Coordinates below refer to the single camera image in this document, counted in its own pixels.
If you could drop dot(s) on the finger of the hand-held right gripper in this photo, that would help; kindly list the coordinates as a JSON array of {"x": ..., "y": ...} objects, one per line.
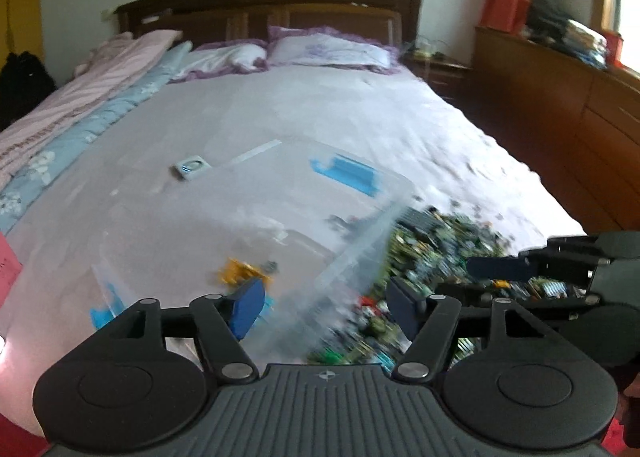
[
  {"x": 500, "y": 268},
  {"x": 540, "y": 308}
]

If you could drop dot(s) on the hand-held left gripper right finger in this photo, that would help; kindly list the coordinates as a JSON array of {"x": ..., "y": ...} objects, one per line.
[{"x": 402, "y": 306}]

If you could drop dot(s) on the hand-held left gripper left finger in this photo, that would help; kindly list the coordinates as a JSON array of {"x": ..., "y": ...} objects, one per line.
[{"x": 247, "y": 306}]

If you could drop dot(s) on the yellow toy brick assembly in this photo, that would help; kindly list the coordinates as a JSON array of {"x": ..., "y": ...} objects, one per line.
[{"x": 240, "y": 272}]

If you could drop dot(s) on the large pile of toy bricks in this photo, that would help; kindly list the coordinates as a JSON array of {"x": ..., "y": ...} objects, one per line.
[{"x": 435, "y": 242}]

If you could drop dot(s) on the clear plastic storage box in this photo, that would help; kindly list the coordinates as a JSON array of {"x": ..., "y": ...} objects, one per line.
[{"x": 260, "y": 217}]

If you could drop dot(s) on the small white box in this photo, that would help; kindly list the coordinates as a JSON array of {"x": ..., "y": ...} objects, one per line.
[{"x": 192, "y": 166}]

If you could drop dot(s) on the wooden dresser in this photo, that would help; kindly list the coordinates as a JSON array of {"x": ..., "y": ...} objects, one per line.
[{"x": 560, "y": 102}]

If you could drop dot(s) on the wooden nightstand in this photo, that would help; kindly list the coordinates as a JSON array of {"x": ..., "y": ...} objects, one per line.
[{"x": 440, "y": 77}]

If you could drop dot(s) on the small red box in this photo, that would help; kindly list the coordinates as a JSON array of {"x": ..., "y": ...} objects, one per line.
[{"x": 614, "y": 46}]

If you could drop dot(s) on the red flat board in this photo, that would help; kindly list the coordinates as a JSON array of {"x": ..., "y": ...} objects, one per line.
[{"x": 7, "y": 269}]

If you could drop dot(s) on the heap of folded clothes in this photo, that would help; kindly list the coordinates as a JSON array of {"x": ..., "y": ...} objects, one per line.
[{"x": 565, "y": 32}]

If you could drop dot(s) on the white purple-trimmed pillow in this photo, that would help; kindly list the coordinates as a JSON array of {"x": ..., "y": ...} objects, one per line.
[
  {"x": 225, "y": 59},
  {"x": 327, "y": 49}
]

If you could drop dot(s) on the red paper bag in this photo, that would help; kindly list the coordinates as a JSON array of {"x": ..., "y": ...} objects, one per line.
[{"x": 505, "y": 7}]

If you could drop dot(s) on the red cloth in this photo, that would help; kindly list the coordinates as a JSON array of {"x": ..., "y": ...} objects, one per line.
[{"x": 15, "y": 439}]

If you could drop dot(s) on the black bag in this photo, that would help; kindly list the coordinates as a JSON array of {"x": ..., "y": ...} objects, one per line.
[{"x": 25, "y": 87}]

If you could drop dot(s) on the white wall socket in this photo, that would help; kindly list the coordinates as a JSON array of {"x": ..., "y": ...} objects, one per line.
[{"x": 106, "y": 14}]

